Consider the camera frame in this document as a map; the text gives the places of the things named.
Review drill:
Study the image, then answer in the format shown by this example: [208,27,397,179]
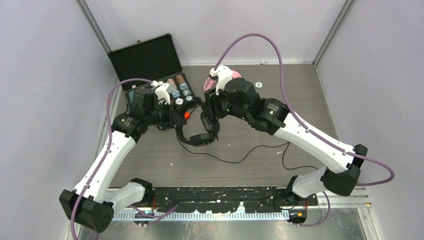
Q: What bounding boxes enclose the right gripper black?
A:
[202,81,249,122]

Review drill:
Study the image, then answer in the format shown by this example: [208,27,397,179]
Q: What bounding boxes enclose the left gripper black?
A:
[145,99,187,129]

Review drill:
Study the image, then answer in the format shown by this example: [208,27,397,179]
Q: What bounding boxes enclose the black headphones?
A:
[175,96,221,148]

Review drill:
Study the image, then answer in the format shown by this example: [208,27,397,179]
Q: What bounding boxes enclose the black headphone cable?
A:
[177,134,321,171]

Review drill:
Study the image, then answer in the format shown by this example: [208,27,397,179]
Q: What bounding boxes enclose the pink headphones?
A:
[203,70,242,92]

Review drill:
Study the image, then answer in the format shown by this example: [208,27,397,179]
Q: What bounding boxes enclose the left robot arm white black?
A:
[59,86,174,233]

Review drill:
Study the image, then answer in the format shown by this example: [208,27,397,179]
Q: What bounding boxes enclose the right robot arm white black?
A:
[204,77,368,205]

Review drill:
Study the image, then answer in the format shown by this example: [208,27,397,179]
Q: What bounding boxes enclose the black poker chip case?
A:
[107,33,197,112]

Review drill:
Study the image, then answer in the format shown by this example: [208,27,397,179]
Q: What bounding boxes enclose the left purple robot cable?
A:
[69,78,158,240]

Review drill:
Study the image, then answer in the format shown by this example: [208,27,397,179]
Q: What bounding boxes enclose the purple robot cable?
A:
[69,78,158,240]
[213,33,396,228]

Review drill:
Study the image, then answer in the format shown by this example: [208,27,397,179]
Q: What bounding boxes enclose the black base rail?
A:
[150,186,318,214]

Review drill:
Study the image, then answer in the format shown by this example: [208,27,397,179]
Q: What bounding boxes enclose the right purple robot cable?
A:
[213,33,396,228]

